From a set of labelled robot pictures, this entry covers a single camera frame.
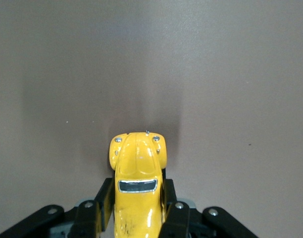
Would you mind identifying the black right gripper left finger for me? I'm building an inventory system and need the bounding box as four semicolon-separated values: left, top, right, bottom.
0;177;117;238

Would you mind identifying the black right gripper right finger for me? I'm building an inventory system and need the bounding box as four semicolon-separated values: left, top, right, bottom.
158;178;260;238

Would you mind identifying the yellow beetle toy car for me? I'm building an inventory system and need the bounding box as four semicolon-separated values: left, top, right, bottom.
108;131;167;238

